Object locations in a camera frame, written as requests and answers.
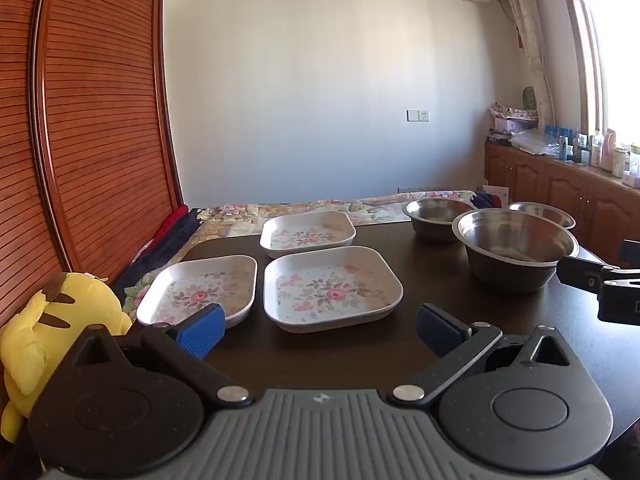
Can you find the green hand fan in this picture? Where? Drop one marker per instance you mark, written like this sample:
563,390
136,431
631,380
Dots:
529,97

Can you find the white wall switch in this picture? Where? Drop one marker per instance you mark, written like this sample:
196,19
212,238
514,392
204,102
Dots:
418,115

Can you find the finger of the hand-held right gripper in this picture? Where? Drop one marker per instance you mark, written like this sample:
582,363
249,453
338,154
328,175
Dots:
631,254
580,275

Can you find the navy blanket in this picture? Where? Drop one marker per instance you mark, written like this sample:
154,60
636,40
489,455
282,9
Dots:
484,201

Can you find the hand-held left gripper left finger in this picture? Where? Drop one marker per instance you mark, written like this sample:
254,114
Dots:
202,330

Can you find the medium steel bowl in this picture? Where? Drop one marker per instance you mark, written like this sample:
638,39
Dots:
435,212

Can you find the red and navy cloth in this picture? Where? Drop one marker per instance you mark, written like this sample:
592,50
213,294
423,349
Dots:
165,240

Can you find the large steel bowl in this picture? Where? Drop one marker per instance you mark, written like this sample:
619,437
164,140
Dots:
515,240

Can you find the wooden cabinet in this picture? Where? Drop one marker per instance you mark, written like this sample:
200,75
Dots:
565,195

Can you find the patterned cream curtain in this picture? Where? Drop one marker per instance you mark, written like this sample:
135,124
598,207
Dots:
530,35

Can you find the wooden framed window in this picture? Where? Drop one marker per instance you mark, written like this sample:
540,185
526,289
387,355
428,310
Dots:
615,60

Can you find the yellow plush toy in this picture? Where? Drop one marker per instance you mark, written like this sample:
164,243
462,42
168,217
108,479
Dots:
55,340

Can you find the clear plastic bag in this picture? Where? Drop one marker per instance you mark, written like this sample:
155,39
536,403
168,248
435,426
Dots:
535,141

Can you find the stack of dark books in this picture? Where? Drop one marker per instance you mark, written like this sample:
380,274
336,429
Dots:
499,139

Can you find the white tissue box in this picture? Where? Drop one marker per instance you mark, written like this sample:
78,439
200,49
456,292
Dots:
632,178

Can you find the low wall outlet row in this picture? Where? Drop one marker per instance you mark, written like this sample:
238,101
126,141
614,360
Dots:
417,190

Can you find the pink box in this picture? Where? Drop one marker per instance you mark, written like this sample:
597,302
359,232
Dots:
515,125

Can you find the floral cloth bundle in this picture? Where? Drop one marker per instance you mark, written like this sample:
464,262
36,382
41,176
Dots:
510,110

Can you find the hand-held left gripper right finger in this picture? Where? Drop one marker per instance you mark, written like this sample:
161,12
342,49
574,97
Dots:
440,330

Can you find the wooden louvred wardrobe door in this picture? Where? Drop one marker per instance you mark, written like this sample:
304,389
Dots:
20,185
105,110

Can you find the small steel bowl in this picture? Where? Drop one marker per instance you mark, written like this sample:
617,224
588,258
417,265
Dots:
542,210

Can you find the square floral plate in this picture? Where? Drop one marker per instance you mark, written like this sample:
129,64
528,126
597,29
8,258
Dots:
306,235
200,290
330,290

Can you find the white paper bag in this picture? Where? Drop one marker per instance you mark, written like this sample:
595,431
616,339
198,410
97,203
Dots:
497,194

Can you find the row of toiletry bottles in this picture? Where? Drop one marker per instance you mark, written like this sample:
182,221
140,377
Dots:
607,152

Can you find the floral bed blanket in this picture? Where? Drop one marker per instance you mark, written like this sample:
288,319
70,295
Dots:
310,207

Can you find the red curtain tassel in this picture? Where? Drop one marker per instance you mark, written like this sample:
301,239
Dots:
518,39

